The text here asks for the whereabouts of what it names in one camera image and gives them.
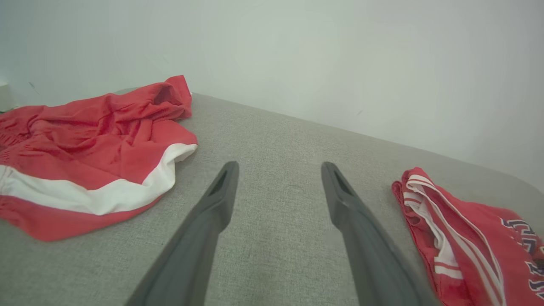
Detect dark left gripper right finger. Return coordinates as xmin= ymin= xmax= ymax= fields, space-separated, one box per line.
xmin=321 ymin=161 xmax=441 ymax=306

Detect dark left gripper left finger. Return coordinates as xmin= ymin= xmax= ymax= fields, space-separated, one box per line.
xmin=125 ymin=161 xmax=240 ymax=306

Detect red lettered basketball jersey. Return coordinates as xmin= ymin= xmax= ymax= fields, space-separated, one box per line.
xmin=392 ymin=167 xmax=544 ymax=306

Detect red shorts with white band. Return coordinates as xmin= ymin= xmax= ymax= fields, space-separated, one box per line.
xmin=0 ymin=75 xmax=198 ymax=243

